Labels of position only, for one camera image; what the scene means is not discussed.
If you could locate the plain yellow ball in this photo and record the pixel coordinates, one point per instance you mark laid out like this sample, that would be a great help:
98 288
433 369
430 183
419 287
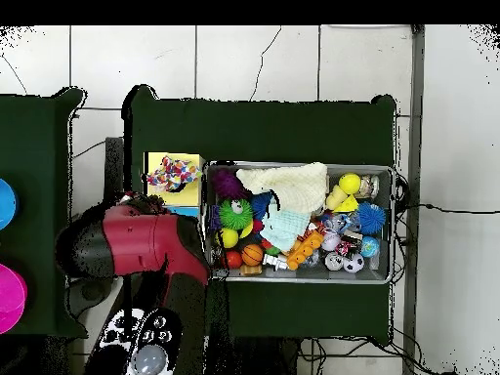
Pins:
350 183

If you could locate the orange toy brick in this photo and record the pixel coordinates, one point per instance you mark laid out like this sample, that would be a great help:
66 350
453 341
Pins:
304 252

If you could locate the mint green cloth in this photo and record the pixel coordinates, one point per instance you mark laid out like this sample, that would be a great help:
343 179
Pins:
283 228

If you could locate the purple knobbly ball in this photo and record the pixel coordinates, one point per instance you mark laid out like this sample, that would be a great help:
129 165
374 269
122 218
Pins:
227 183

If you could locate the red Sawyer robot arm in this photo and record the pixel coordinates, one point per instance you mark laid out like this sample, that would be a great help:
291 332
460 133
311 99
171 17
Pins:
140 242

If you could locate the cream white cloth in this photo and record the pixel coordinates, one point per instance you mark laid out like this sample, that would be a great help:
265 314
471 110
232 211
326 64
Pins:
289 183

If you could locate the yellow smiley ball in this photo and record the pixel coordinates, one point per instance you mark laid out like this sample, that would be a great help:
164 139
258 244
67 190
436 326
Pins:
229 237

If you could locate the pink round lid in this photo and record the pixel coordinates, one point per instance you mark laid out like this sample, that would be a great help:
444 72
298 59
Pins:
11 297

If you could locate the small orange basketball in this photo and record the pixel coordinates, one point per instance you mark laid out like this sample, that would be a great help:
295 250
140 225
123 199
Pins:
252 254

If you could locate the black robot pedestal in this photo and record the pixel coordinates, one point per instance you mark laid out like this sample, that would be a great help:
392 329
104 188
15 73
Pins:
254 359

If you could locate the silver mesh bin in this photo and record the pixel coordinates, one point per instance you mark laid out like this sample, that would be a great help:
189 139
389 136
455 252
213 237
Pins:
351 276

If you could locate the green spiky ball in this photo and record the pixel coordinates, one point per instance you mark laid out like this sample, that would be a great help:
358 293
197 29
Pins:
234 216

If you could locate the light blue spiky ball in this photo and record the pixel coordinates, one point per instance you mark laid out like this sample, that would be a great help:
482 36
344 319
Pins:
371 218

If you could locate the blue round lid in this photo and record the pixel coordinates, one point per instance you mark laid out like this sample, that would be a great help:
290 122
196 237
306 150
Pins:
7 205

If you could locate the wooden box with three holes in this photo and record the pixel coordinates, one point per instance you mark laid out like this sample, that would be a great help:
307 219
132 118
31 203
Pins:
187 199

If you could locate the dark green table cloth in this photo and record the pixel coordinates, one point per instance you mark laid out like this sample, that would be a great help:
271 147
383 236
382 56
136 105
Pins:
258 133
35 175

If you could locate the red-orange ball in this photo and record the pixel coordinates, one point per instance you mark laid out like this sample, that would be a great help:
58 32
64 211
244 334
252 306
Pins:
234 259

